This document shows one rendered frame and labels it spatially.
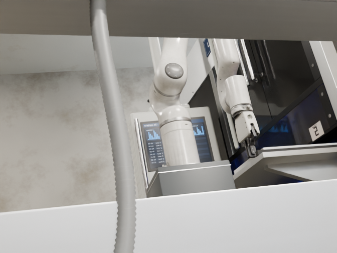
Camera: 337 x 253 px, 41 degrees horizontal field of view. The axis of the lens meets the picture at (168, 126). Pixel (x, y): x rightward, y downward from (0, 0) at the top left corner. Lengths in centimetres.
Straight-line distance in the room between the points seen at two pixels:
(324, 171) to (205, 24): 117
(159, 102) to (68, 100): 364
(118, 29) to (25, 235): 37
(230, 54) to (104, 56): 129
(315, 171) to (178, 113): 57
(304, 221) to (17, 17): 48
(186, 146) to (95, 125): 366
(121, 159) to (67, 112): 473
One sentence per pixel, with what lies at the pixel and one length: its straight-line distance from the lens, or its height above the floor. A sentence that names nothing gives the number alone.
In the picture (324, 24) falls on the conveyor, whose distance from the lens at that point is 86.
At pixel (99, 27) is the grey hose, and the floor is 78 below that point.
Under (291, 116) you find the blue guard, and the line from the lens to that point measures 215.
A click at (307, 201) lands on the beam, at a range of 60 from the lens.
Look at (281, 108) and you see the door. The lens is 223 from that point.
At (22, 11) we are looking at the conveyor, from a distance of 67.
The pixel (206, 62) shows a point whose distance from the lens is 298.
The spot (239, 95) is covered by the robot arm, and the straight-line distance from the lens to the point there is 176.
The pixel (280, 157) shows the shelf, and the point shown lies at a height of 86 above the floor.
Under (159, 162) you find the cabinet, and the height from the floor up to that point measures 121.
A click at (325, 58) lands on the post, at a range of 196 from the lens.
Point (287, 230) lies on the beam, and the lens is 58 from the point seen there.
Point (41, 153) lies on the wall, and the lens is 505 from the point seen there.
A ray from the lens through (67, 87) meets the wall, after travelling 539.
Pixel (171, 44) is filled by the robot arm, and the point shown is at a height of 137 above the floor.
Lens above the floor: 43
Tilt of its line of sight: 22 degrees up
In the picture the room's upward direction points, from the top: 11 degrees counter-clockwise
